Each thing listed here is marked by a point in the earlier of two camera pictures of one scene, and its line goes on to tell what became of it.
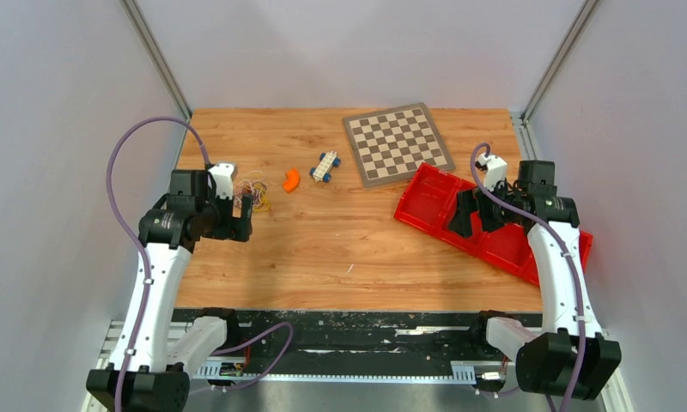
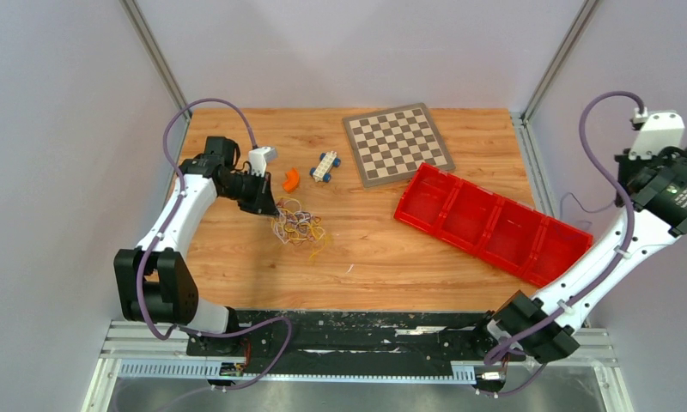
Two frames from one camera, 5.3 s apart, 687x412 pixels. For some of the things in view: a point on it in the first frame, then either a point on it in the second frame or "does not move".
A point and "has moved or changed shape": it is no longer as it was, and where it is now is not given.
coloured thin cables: [257, 188] has moved or changed shape
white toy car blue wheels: [327, 161] does not move
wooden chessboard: [391, 145] does not move
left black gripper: [225, 231] → [263, 202]
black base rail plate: [355, 342] does not move
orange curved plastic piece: [292, 181] does not move
